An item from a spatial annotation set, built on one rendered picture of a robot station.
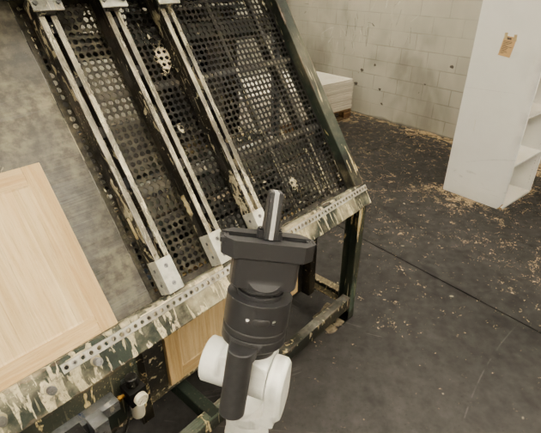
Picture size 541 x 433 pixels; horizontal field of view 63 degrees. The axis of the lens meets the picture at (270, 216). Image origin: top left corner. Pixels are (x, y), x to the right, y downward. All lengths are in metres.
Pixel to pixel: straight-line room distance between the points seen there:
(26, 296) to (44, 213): 0.25
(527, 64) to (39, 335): 3.76
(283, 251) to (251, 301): 0.08
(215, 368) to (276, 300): 0.13
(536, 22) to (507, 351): 2.45
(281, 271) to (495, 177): 3.91
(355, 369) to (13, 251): 1.79
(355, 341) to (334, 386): 0.36
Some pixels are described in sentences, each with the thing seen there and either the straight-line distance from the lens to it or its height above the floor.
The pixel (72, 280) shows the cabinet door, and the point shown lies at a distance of 1.51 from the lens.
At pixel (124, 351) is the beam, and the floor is 0.84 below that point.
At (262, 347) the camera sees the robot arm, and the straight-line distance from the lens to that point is 0.59.
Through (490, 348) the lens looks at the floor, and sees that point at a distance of 2.91.
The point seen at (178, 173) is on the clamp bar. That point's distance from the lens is 1.66.
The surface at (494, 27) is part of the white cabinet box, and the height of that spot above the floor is 1.49.
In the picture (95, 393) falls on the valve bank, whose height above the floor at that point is 0.77.
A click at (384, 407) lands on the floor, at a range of 2.43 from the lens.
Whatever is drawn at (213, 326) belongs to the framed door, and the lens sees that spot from 2.14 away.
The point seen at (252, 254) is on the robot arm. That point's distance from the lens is 0.54.
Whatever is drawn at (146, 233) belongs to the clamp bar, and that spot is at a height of 1.11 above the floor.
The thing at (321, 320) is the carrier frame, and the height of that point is 0.18.
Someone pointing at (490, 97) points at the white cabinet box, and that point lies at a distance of 4.27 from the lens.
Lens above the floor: 1.88
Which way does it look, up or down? 29 degrees down
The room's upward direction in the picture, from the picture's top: straight up
